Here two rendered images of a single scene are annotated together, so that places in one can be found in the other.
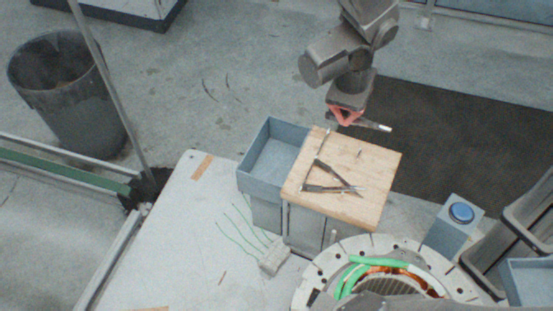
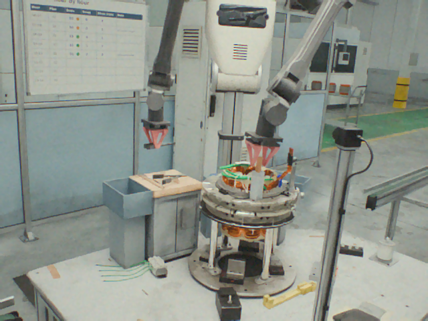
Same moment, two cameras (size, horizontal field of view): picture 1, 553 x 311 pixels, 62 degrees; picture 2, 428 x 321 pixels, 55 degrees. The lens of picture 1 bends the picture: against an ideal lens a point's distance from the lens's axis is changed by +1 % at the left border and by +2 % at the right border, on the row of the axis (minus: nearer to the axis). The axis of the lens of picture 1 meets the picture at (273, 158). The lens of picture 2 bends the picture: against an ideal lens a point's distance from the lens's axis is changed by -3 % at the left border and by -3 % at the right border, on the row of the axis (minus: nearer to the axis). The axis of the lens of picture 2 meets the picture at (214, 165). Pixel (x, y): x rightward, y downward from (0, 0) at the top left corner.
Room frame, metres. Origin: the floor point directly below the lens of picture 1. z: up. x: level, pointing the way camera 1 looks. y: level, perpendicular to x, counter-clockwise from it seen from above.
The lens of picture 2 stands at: (-0.28, 1.10, 1.55)
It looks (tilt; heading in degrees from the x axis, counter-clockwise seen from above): 16 degrees down; 296
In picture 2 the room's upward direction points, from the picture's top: 4 degrees clockwise
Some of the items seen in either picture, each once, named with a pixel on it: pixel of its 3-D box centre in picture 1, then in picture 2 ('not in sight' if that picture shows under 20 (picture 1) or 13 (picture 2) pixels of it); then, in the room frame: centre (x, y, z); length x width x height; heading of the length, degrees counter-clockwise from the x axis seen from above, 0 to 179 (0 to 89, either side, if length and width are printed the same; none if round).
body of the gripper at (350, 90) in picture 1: (352, 75); (155, 115); (0.56, -0.14, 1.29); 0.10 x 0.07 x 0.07; 156
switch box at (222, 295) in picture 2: not in sight; (228, 303); (0.14, 0.08, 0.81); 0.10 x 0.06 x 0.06; 127
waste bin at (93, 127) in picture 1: (78, 104); not in sight; (1.46, 0.90, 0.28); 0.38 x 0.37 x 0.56; 160
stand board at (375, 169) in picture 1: (341, 174); (164, 182); (0.52, -0.14, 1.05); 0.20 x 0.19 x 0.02; 65
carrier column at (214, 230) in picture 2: not in sight; (213, 243); (0.27, -0.07, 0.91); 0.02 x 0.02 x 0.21
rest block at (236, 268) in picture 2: not in sight; (236, 267); (0.18, -0.06, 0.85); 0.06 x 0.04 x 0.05; 16
